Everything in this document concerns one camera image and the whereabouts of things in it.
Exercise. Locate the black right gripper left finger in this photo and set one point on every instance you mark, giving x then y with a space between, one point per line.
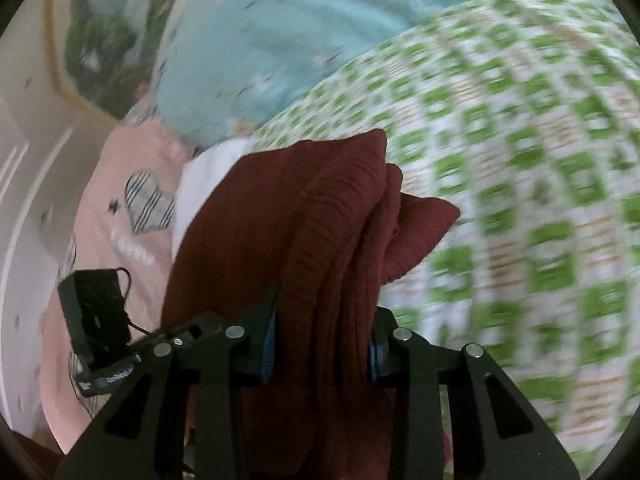
139 432

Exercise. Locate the green white checkered quilt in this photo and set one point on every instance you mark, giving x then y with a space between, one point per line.
525 115

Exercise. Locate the green floral headboard panel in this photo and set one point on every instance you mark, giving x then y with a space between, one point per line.
104 52

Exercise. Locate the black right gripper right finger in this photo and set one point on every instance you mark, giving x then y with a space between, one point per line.
496 432

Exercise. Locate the dark red knit garment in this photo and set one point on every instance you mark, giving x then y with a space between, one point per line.
315 229

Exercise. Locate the light blue floral duvet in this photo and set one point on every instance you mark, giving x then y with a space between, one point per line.
224 67

